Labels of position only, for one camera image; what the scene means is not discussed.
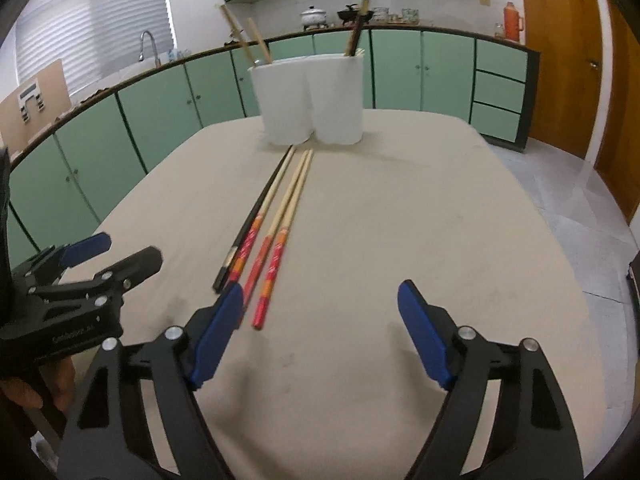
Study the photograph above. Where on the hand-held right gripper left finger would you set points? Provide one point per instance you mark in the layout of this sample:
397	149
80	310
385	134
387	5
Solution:
215	340

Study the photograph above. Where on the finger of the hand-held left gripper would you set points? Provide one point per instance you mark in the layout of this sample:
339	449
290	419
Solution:
87	247
145	260

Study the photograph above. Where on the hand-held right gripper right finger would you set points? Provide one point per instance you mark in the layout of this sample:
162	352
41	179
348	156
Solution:
425	330

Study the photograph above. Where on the black chopstick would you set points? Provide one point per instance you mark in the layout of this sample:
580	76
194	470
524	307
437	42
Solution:
357	30
242	240

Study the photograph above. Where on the white double utensil holder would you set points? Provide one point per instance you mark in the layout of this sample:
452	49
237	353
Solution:
335	105

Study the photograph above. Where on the plain wooden chopstick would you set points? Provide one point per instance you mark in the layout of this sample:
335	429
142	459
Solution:
235	32
260	42

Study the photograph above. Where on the person's left hand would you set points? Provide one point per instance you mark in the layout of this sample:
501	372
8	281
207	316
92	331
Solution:
20	392

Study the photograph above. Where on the white device on board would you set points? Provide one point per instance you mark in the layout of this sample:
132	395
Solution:
30	92

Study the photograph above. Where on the metal kitchen faucet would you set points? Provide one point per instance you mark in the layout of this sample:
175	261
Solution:
156	55

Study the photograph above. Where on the bottles beside sink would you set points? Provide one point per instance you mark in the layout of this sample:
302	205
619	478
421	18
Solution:
177	53

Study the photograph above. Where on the black case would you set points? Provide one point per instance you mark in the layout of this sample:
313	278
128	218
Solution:
635	280

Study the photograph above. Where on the white window blind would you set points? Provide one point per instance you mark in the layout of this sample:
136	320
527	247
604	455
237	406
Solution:
100	25

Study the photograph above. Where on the green base cabinets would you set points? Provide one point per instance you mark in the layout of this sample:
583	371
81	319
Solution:
445	70

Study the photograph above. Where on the white cooking pot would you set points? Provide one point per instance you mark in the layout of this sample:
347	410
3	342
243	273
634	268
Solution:
314	17

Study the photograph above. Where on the dark wooden countertop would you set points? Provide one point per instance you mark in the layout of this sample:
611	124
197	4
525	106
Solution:
505	41

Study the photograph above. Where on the small glass jar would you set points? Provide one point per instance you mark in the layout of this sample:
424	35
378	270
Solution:
499	30

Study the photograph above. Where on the patterned bowls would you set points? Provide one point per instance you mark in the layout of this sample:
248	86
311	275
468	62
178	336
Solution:
410	15

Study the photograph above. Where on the black wok with lid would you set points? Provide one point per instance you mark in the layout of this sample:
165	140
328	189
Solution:
345	14

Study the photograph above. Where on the orange thermos flask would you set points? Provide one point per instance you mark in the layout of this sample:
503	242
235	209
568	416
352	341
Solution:
511	22

